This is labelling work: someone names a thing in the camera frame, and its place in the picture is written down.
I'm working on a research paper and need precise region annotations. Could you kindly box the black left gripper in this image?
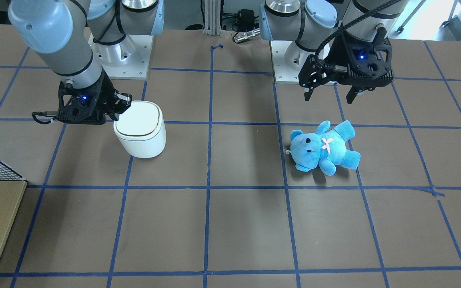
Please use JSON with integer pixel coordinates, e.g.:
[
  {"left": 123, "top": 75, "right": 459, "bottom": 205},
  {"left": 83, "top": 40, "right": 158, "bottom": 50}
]
[{"left": 298, "top": 31, "right": 395, "bottom": 104}]

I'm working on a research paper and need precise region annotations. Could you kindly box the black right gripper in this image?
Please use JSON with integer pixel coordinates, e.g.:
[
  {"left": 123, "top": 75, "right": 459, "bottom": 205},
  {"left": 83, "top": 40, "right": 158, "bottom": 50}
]
[{"left": 57, "top": 72, "right": 133, "bottom": 125}]

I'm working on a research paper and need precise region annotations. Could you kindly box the white trash can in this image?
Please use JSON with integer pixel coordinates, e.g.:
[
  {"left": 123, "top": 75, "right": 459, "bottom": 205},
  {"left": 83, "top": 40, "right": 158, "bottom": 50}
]
[{"left": 113, "top": 101, "right": 166, "bottom": 158}]

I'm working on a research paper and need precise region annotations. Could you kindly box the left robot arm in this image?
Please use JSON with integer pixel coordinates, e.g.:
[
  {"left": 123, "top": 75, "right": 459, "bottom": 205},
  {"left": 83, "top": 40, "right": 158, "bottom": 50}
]
[{"left": 259, "top": 0, "right": 407, "bottom": 104}]

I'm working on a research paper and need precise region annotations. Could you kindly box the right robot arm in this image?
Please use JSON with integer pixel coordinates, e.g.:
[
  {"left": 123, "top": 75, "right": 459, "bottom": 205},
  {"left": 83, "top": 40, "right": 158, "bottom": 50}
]
[{"left": 0, "top": 0, "right": 164, "bottom": 128}]

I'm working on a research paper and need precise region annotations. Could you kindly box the blue teddy bear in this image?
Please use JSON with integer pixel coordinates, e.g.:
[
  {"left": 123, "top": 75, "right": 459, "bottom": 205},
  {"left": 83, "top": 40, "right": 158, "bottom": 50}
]
[{"left": 286, "top": 120, "right": 361, "bottom": 176}]

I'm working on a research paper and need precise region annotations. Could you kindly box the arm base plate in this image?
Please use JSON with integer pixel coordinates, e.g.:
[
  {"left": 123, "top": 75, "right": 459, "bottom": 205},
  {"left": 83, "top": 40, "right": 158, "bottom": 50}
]
[
  {"left": 88, "top": 35, "right": 155, "bottom": 80},
  {"left": 270, "top": 40, "right": 311, "bottom": 84}
]

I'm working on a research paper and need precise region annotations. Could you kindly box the aluminium frame post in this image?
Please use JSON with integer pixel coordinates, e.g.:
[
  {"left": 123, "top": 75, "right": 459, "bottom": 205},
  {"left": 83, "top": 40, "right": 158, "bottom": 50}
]
[{"left": 202, "top": 0, "right": 222, "bottom": 38}]

